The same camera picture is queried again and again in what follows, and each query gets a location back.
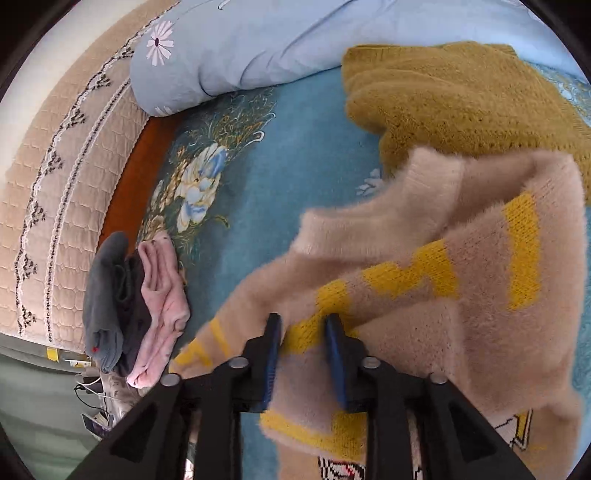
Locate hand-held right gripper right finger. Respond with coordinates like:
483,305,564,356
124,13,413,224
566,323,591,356
323,313,536,480

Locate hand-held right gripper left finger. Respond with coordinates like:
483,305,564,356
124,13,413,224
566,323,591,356
67,313,283,480

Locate beige fuzzy sweater yellow pattern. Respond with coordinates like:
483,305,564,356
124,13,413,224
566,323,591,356
168,147,588,480

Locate pink fleece folded garment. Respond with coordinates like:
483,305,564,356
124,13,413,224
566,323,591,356
126,231,191,388

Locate floral nightstand cloth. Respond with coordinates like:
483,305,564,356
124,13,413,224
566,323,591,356
99,371,155,423

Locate smartphone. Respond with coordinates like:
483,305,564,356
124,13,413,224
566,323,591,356
82,413,110,438

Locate beige quilted headboard cover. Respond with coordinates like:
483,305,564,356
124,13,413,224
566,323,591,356
0,0,183,344

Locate mustard knitted sweater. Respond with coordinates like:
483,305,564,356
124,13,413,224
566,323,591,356
341,41,591,206

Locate light blue floral pillow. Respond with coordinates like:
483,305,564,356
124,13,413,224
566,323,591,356
129,0,587,117

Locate charging cables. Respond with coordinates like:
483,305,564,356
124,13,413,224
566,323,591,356
74,376,108,409

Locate wooden bed frame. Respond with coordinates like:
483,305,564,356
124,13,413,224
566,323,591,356
98,115,178,252

